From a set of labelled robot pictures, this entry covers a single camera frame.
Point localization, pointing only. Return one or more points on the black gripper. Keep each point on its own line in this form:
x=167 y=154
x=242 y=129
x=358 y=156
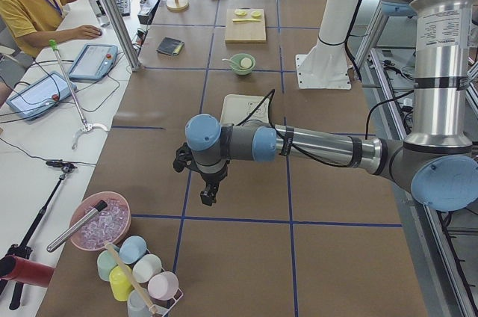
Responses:
x=212 y=176

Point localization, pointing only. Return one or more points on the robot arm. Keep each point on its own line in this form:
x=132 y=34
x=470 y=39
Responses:
x=433 y=163

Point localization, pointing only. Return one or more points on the pink bowl with ice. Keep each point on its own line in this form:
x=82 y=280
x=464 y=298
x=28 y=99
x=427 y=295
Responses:
x=109 y=225

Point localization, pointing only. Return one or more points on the green ceramic bowl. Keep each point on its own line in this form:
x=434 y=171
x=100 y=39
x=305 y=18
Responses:
x=237 y=70

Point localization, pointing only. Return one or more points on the white bear tray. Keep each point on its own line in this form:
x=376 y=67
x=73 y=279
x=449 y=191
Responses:
x=237 y=108

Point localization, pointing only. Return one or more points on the blue cup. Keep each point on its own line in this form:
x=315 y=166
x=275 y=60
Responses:
x=132 y=249

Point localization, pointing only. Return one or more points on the white cup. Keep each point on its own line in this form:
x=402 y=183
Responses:
x=147 y=267

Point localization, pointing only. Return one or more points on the pink cup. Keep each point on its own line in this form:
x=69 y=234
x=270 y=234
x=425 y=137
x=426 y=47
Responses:
x=163 y=286

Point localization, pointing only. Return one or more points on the metal tube black cap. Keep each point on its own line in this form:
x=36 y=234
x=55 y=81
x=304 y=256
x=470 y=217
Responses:
x=67 y=234

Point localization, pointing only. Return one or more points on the green cup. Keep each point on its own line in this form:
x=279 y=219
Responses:
x=105 y=263

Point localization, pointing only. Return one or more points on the yellow cup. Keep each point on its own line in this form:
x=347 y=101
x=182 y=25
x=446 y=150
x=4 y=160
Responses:
x=120 y=284

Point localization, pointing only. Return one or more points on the wooden stick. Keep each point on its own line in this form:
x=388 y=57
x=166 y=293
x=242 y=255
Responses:
x=153 y=308

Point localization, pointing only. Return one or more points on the grey cup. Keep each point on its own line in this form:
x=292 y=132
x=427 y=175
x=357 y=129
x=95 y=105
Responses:
x=136 y=307

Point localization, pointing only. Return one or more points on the reacher grabber tool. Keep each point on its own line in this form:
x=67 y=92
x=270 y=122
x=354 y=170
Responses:
x=87 y=127

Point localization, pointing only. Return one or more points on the grey folded cloth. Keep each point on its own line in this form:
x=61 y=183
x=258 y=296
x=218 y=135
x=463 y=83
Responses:
x=170 y=46

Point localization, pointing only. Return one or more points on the wooden cutting board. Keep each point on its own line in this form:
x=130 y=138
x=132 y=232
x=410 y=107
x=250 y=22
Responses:
x=245 y=32

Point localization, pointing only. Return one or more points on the far blue teach pendant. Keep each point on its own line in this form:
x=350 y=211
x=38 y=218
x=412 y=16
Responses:
x=93 y=62

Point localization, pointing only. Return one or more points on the blue teach pendant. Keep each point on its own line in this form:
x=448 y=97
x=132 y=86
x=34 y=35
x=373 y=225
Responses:
x=39 y=97
x=93 y=62

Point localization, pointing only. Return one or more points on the yellow plastic knife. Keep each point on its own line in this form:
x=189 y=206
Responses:
x=246 y=20

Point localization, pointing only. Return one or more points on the lemon slice near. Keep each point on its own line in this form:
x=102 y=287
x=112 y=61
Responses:
x=240 y=12

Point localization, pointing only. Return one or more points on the lemon slice stacked top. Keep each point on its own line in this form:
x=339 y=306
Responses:
x=256 y=14

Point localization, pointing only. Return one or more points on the near blue teach pendant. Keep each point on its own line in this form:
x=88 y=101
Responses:
x=39 y=97

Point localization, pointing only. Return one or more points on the black tripod stick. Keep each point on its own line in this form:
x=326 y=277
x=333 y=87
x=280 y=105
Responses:
x=22 y=250

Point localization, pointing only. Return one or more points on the red cylinder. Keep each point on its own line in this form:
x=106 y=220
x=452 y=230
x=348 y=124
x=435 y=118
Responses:
x=26 y=271

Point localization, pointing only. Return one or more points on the person in yellow shirt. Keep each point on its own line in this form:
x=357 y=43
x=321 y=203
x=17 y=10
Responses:
x=33 y=23

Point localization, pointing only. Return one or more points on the white wire cup rack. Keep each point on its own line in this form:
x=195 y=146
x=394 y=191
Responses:
x=165 y=307

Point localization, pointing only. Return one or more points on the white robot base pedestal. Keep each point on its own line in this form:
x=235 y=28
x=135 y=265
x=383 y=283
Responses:
x=325 y=66

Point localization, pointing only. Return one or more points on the aluminium frame post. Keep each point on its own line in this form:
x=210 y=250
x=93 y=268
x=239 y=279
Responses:
x=122 y=34

